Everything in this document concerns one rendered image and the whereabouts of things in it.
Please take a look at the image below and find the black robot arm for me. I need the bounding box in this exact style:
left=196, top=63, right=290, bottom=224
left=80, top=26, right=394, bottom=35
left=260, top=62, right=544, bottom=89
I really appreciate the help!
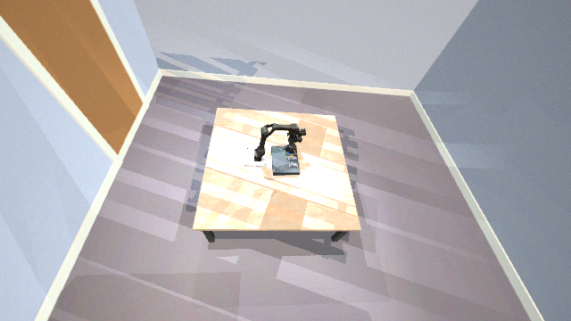
left=254, top=123, right=306, bottom=161

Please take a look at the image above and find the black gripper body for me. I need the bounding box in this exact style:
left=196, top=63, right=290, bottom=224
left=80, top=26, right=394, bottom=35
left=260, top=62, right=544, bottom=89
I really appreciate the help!
left=287, top=133, right=297, bottom=151

